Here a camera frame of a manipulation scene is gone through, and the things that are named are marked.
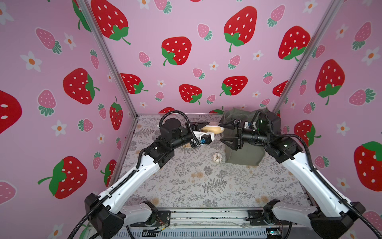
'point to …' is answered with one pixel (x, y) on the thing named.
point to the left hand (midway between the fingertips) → (207, 122)
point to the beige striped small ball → (217, 157)
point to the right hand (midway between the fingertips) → (217, 134)
